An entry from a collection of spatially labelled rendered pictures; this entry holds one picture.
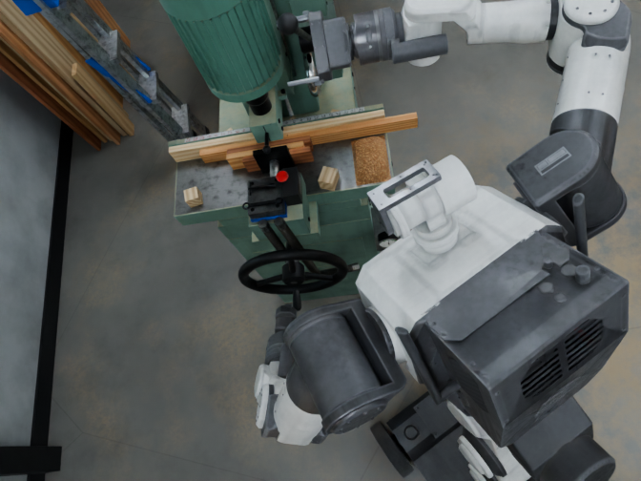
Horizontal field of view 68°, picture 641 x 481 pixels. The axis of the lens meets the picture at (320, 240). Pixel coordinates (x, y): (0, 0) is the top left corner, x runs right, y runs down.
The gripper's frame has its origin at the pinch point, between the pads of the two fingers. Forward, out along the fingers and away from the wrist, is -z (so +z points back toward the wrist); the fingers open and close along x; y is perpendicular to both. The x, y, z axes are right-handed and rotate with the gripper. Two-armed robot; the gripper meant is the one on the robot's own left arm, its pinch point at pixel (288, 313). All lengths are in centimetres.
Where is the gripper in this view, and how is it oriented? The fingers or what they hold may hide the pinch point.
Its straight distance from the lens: 133.7
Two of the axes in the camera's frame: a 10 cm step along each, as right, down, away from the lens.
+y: -10.0, 0.0, 0.3
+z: -0.3, 5.9, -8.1
